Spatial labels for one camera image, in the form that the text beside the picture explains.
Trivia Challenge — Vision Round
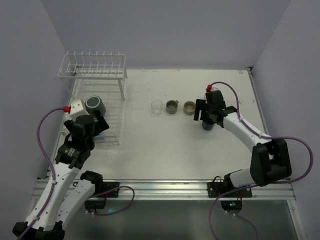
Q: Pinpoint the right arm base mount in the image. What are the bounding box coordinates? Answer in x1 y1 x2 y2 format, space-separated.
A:
206 176 253 214

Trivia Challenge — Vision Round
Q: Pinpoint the olive green mug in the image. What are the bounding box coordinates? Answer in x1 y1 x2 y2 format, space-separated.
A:
165 100 179 115

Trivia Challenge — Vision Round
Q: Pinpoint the dark green mug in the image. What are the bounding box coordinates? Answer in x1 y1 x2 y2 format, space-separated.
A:
84 95 106 117

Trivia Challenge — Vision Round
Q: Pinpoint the speckled beige bowl cup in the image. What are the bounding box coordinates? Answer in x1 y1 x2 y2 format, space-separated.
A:
183 101 196 115

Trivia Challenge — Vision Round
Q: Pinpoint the cream white cup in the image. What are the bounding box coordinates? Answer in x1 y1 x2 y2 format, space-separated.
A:
60 124 69 136

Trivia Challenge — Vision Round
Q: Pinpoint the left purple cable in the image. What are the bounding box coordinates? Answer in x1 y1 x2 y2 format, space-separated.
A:
17 106 71 240

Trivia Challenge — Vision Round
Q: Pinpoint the navy patterned cup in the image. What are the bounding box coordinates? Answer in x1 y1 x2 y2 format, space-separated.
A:
201 121 214 131

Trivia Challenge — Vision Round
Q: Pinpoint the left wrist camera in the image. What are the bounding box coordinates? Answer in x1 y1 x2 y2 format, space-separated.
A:
69 99 89 122

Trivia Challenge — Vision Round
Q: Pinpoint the light blue mug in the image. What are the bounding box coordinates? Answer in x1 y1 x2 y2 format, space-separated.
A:
95 133 108 141

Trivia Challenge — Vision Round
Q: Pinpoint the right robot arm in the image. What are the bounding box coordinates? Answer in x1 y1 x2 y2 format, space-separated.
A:
193 90 292 192

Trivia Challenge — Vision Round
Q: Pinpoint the aluminium mounting rail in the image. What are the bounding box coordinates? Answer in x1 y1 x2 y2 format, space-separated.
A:
32 177 296 201

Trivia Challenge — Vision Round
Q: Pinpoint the clear drinking glass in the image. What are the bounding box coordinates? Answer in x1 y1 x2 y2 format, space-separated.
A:
150 100 163 115

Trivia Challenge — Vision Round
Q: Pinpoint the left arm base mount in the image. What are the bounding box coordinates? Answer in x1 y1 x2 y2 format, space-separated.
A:
84 181 120 214

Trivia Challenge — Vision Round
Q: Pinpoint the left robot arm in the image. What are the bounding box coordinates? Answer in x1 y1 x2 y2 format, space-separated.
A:
12 111 109 240

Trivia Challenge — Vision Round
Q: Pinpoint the white wire dish rack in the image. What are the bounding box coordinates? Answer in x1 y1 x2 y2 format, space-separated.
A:
57 51 128 148

